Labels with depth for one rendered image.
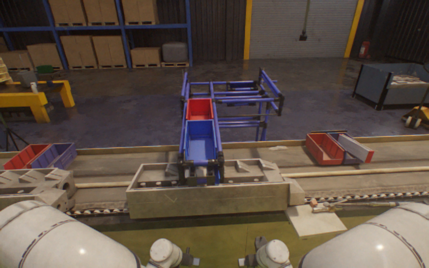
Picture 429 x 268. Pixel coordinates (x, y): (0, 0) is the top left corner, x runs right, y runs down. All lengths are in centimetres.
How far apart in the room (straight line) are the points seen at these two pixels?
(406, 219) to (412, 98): 605
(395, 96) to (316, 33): 718
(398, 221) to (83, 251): 54
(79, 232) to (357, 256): 47
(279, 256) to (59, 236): 76
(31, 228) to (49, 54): 1135
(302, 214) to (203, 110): 98
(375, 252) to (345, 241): 4
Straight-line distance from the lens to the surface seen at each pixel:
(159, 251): 99
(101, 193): 187
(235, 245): 172
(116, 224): 158
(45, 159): 236
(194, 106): 162
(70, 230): 48
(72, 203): 183
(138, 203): 143
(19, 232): 53
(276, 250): 99
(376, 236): 47
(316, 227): 151
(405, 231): 51
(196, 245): 168
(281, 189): 142
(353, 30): 1350
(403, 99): 640
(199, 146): 132
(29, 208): 57
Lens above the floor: 190
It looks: 29 degrees down
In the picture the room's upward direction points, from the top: 1 degrees counter-clockwise
